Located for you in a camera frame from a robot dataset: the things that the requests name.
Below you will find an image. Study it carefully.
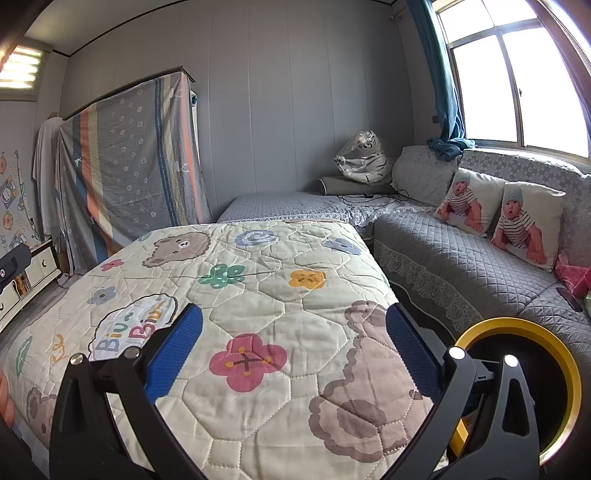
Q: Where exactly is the window blind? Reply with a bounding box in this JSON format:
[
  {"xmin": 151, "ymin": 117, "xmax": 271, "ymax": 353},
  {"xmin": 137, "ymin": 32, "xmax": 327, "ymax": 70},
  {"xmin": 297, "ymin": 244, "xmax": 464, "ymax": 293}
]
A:
[{"xmin": 0, "ymin": 39, "xmax": 47, "ymax": 102}]

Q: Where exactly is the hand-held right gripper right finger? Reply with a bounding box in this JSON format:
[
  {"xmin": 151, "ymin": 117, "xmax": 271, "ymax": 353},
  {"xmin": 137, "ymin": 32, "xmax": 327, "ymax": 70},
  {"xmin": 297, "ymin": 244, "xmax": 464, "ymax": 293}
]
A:
[{"xmin": 383, "ymin": 302, "xmax": 540, "ymax": 480}]

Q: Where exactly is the blue curtain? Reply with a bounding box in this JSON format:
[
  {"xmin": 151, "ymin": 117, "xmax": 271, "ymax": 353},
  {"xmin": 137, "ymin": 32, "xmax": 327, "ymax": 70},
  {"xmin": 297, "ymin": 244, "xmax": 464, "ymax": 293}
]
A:
[{"xmin": 406, "ymin": 0, "xmax": 476, "ymax": 162}]

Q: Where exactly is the grey quilted sofa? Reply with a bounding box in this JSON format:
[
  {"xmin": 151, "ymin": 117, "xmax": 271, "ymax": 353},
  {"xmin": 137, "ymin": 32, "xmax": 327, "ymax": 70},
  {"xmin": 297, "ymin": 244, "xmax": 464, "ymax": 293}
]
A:
[{"xmin": 217, "ymin": 145, "xmax": 591, "ymax": 352}]

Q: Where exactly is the grey pillow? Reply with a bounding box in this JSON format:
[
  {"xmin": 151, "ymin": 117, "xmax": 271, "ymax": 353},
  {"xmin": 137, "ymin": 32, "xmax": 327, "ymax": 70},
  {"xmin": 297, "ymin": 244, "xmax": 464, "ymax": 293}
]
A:
[{"xmin": 318, "ymin": 175, "xmax": 398, "ymax": 197}]

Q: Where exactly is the hanging grey cloth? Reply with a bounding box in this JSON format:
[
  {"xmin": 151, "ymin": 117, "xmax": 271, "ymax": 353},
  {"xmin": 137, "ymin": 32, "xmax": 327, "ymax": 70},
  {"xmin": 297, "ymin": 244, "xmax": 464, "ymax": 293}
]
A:
[{"xmin": 32, "ymin": 115, "xmax": 65, "ymax": 250}]

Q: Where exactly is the yellow trash bin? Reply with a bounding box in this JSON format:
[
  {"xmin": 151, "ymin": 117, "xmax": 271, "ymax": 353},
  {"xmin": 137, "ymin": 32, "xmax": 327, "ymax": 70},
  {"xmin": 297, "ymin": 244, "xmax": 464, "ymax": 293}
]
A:
[{"xmin": 445, "ymin": 318, "xmax": 583, "ymax": 469}]

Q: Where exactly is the printed bear blanket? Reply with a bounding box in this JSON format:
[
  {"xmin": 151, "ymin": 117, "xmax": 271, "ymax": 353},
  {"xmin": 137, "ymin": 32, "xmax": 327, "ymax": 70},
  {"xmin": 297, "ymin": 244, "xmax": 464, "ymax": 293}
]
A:
[{"xmin": 0, "ymin": 220, "xmax": 451, "ymax": 480}]

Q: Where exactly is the cartoon wall sticker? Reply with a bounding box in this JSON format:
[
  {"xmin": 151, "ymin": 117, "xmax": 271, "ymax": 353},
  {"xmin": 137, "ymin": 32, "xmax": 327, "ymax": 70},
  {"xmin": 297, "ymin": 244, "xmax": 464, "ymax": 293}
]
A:
[{"xmin": 0, "ymin": 148, "xmax": 40, "ymax": 259}]

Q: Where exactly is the black cable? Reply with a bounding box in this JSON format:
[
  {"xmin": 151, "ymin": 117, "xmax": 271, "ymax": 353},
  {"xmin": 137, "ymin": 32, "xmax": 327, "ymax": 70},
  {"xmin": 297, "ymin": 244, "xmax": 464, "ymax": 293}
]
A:
[{"xmin": 339, "ymin": 191, "xmax": 411, "ymax": 206}]

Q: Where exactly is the dark phone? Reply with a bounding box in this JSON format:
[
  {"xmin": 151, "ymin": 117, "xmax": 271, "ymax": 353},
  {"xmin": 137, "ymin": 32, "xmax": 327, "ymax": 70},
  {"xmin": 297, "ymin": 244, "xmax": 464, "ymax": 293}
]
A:
[{"xmin": 556, "ymin": 287, "xmax": 585, "ymax": 312}]

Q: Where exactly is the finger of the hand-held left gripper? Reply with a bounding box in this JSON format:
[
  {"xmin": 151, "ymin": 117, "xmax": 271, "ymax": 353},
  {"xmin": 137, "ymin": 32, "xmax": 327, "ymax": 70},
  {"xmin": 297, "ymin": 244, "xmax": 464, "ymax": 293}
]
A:
[{"xmin": 0, "ymin": 244, "xmax": 32, "ymax": 296}]

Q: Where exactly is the pink cloth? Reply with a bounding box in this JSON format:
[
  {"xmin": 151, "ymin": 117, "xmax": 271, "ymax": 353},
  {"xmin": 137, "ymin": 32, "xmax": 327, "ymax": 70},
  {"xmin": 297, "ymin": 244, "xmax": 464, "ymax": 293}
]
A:
[{"xmin": 554, "ymin": 253, "xmax": 591, "ymax": 296}]

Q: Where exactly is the window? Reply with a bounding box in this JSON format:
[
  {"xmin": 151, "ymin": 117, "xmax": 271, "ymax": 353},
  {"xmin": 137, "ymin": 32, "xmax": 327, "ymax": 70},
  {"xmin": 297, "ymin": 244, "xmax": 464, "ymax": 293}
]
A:
[{"xmin": 434, "ymin": 0, "xmax": 591, "ymax": 160}]

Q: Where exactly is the grey quilted back cushion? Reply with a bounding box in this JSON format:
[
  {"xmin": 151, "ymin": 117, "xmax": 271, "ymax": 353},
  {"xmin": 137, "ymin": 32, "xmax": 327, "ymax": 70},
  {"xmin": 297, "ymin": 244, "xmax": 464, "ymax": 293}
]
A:
[{"xmin": 392, "ymin": 145, "xmax": 462, "ymax": 206}]

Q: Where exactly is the white TV cabinet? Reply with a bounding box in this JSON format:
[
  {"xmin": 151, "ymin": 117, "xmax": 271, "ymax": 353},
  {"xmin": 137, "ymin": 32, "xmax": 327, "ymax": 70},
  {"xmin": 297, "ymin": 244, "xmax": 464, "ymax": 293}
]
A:
[{"xmin": 0, "ymin": 240, "xmax": 63, "ymax": 333}]

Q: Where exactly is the plush tiger in plastic bag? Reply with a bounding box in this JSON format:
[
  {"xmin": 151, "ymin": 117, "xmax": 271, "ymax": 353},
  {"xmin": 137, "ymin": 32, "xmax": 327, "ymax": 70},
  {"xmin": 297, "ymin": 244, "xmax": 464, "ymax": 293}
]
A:
[{"xmin": 335, "ymin": 130, "xmax": 389, "ymax": 185}]

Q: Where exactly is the person's left hand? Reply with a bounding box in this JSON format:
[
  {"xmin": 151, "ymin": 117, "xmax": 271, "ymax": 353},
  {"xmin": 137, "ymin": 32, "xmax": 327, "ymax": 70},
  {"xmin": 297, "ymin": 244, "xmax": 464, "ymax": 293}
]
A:
[{"xmin": 0, "ymin": 369, "xmax": 16, "ymax": 430}]

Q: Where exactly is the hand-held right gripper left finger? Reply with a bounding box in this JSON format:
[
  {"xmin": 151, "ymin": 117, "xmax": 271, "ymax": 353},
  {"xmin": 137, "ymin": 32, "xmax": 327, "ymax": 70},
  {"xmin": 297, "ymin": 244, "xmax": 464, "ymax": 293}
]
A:
[{"xmin": 50, "ymin": 304, "xmax": 204, "ymax": 480}]

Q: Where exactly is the baby print pillow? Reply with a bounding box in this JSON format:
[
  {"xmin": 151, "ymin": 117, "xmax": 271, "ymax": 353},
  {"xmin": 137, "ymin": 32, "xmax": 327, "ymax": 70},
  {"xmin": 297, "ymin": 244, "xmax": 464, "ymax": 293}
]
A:
[
  {"xmin": 490, "ymin": 181, "xmax": 566, "ymax": 272},
  {"xmin": 433, "ymin": 167, "xmax": 506, "ymax": 237}
]

